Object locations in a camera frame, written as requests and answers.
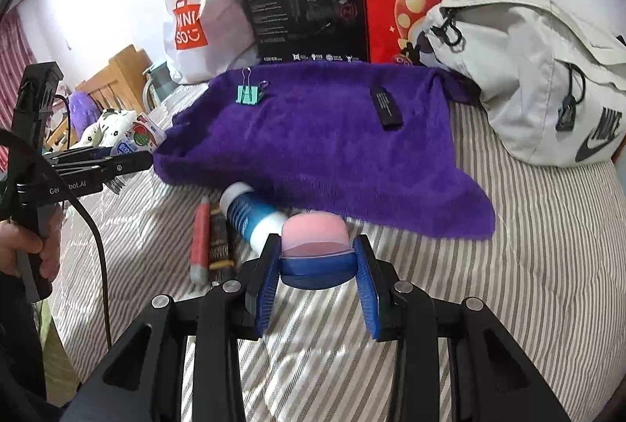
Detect red striped curtain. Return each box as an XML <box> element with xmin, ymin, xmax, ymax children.
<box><xmin>0</xmin><ymin>8</ymin><xmax>36</xmax><ymax>173</ymax></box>

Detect person's left hand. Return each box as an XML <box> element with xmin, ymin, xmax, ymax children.
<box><xmin>0</xmin><ymin>206</ymin><xmax>64</xmax><ymax>277</ymax></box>

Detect white spotted plush toy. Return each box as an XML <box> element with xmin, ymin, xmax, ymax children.
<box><xmin>77</xmin><ymin>108</ymin><xmax>139</xmax><ymax>150</ymax></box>

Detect dark brown gold sachet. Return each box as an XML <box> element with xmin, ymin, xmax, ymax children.
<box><xmin>208</xmin><ymin>202</ymin><xmax>237</xmax><ymax>288</ymax></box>

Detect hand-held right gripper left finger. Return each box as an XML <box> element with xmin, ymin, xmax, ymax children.
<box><xmin>59</xmin><ymin>233</ymin><xmax>283</xmax><ymax>422</ymax></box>

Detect black rectangular device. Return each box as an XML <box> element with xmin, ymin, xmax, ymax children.
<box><xmin>369</xmin><ymin>85</ymin><xmax>404</xmax><ymax>130</ymax></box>

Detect green binder clip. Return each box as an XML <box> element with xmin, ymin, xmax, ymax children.
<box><xmin>237</xmin><ymin>67</ymin><xmax>271</xmax><ymax>106</ymax></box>

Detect pink pen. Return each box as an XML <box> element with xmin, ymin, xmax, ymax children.
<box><xmin>191</xmin><ymin>196</ymin><xmax>212</xmax><ymax>284</ymax></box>

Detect white plastic shopping bag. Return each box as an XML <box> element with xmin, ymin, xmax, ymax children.
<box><xmin>161</xmin><ymin>0</ymin><xmax>261</xmax><ymax>85</ymax></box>

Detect purple towel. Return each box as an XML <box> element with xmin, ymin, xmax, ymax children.
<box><xmin>153</xmin><ymin>62</ymin><xmax>496</xmax><ymax>242</ymax></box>

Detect wooden furniture frame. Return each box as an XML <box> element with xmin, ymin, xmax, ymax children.
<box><xmin>44</xmin><ymin>44</ymin><xmax>153</xmax><ymax>149</ymax></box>

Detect purple plush toy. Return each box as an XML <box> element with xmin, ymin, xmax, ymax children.
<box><xmin>67</xmin><ymin>92</ymin><xmax>102</xmax><ymax>145</ymax></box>

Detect person's left forearm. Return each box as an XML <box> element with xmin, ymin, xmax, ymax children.
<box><xmin>0</xmin><ymin>272</ymin><xmax>64</xmax><ymax>422</ymax></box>

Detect clear printed pouch white cap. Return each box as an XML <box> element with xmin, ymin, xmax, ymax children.
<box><xmin>113</xmin><ymin>113</ymin><xmax>168</xmax><ymax>159</ymax></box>

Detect pink and blue round container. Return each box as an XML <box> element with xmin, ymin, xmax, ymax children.
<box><xmin>279</xmin><ymin>213</ymin><xmax>357</xmax><ymax>290</ymax></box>

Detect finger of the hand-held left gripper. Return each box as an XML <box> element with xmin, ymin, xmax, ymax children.
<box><xmin>53</xmin><ymin>151</ymin><xmax>156</xmax><ymax>196</ymax></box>
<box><xmin>45</xmin><ymin>146</ymin><xmax>119</xmax><ymax>165</ymax></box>

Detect blue and white bottle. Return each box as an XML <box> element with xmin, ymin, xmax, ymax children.
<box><xmin>218</xmin><ymin>182</ymin><xmax>289</xmax><ymax>252</ymax></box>

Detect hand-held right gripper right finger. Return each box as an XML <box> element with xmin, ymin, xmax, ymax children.
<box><xmin>352</xmin><ymin>233</ymin><xmax>574</xmax><ymax>422</ymax></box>

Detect light grey backpack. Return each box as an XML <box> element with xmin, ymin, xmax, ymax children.
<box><xmin>413</xmin><ymin>0</ymin><xmax>626</xmax><ymax>168</ymax></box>

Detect pale teal kettle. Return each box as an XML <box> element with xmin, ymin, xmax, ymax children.
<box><xmin>143</xmin><ymin>61</ymin><xmax>173</xmax><ymax>110</ymax></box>

